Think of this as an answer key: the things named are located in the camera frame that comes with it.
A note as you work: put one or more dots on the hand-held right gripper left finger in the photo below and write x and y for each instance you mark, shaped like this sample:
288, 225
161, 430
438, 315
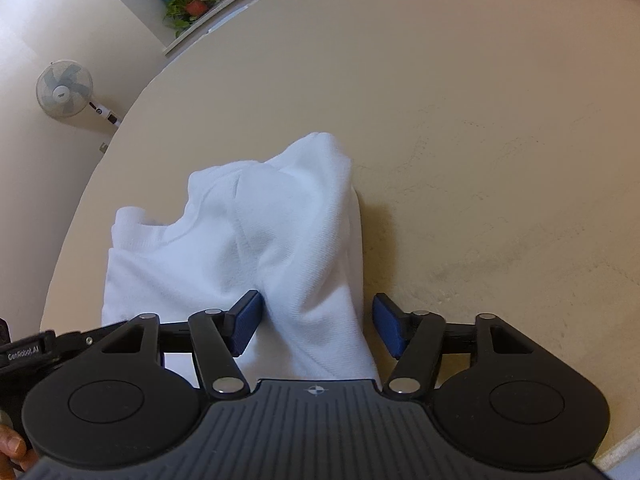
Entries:
249, 324

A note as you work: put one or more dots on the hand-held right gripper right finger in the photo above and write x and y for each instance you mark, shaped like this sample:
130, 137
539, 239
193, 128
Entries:
386, 325

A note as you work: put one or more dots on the white long-sleeve shirt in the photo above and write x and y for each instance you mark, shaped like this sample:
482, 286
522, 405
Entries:
260, 240

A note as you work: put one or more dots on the person's left hand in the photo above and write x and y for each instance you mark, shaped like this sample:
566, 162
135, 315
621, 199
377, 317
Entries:
12, 447

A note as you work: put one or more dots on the tan bed mat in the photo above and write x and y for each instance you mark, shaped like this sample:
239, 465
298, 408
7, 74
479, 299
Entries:
450, 160

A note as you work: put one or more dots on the white standing fan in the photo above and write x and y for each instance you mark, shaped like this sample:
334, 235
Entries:
62, 90

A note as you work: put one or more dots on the white window sill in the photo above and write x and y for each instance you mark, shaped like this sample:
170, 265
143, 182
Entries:
225, 10

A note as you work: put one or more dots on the green potted plant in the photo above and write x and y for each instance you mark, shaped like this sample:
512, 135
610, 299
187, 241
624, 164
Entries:
192, 5

